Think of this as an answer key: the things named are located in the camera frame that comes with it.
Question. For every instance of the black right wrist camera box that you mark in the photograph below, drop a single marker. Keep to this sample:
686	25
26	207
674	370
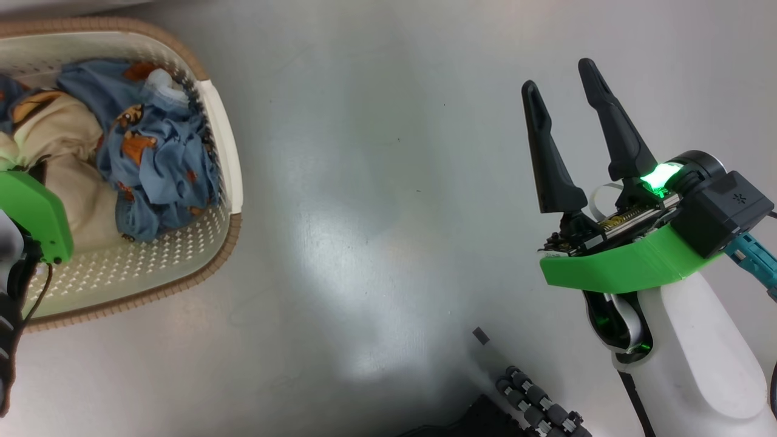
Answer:
722	212

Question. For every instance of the blue printed garment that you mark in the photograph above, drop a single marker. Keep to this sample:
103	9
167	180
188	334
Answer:
158	176

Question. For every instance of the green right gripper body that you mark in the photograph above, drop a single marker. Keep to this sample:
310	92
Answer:
625	267

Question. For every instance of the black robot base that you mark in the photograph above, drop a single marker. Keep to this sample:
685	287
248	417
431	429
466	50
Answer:
479	422

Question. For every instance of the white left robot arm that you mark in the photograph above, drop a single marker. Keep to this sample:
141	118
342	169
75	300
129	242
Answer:
9	340

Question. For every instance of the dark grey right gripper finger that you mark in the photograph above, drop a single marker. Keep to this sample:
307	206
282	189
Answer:
555	176
622	142

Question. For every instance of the cream garment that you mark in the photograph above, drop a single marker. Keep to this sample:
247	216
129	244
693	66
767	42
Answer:
73	152

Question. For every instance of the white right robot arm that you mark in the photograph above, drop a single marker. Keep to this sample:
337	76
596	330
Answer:
698	364

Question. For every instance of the small black floor piece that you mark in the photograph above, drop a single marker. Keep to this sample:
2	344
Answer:
480	335

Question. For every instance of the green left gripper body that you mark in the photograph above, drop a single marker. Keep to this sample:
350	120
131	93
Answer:
30	212

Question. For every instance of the cream perforated laundry basket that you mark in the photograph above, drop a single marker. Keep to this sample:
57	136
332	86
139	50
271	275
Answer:
121	273

